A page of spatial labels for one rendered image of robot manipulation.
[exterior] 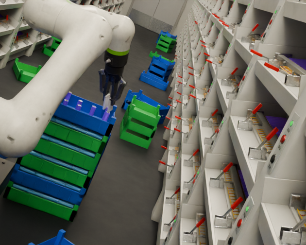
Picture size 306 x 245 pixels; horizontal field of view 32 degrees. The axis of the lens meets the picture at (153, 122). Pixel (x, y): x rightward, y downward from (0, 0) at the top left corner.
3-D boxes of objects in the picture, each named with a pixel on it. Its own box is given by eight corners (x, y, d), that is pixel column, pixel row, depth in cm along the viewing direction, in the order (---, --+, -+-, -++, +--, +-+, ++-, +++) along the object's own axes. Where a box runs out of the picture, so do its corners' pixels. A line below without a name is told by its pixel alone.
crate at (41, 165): (15, 163, 211) (22, 145, 209) (25, 146, 231) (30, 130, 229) (86, 189, 216) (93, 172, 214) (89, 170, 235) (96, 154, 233)
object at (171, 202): (157, 262, 192) (161, 227, 189) (163, 198, 251) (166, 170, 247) (213, 269, 192) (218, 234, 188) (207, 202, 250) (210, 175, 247)
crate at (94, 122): (36, 109, 205) (43, 90, 203) (43, 96, 225) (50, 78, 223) (108, 137, 210) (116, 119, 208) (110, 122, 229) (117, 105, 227)
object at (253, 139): (251, 204, 110) (261, 140, 107) (228, 129, 169) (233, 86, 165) (350, 215, 110) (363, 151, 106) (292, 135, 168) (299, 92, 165)
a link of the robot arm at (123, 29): (131, 27, 193) (141, 15, 201) (99, 16, 194) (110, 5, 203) (125, 60, 201) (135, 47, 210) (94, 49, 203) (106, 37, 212)
